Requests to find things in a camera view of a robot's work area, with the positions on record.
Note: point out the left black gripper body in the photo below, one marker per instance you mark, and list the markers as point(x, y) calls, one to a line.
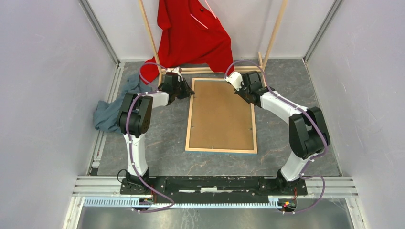
point(179, 94)

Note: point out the wooden clothes rack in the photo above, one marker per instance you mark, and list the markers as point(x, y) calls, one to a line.
point(262, 60)

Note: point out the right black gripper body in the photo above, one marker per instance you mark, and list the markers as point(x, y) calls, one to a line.
point(243, 92)

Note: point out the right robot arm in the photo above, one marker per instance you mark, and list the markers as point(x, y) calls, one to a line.
point(308, 134)

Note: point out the red shirt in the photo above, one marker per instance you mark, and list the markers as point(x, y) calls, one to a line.
point(184, 41)

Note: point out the white cable duct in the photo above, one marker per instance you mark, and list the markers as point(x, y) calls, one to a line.
point(133, 202)

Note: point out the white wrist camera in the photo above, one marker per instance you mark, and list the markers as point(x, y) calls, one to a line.
point(235, 80)
point(175, 73)

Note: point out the blue picture frame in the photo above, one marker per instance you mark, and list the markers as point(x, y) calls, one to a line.
point(219, 121)

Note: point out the grey-blue cloth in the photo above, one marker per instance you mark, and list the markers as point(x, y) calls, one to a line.
point(105, 115)

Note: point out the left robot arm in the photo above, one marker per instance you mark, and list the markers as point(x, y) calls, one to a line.
point(134, 117)

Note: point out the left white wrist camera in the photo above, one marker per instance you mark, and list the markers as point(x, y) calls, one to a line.
point(175, 73)

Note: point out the pink clothes hanger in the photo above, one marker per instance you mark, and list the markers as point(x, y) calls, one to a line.
point(202, 13)

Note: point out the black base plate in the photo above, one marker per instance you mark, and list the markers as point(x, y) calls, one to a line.
point(212, 189)

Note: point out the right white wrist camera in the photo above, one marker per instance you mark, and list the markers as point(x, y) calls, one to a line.
point(235, 80)

